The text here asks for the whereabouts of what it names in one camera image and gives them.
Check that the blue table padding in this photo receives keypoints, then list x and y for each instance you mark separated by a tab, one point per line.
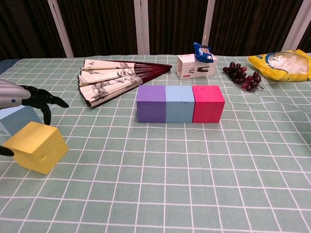
6	65

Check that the yellow foam cube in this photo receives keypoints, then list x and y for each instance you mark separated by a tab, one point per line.
36	145

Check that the dark red grape bunch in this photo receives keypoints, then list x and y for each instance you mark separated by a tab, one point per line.
239	74

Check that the dark brown curtain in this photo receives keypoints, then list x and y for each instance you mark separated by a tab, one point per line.
102	21

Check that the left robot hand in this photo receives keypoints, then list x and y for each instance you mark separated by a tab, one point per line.
12	95

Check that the light blue foam cube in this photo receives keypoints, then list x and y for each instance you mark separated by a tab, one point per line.
179	106
22	119

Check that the blue cookie packet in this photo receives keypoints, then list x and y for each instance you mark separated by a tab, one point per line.
202	53

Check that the white frame post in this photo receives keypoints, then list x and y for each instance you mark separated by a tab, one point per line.
141	24
297	24
60	26
208	24

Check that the yellow marshmallow bag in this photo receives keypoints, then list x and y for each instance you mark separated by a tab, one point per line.
279	65

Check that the pink foam cube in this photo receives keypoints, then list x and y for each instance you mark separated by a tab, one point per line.
207	106

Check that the green checked tablecloth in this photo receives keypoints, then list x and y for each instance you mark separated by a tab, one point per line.
155	182

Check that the white cardboard product box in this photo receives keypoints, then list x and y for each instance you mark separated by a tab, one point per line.
187	66

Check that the purple foam cube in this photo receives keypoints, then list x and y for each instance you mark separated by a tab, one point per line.
150	106

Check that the painted paper folding fan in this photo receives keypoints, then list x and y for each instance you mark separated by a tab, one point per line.
107	80

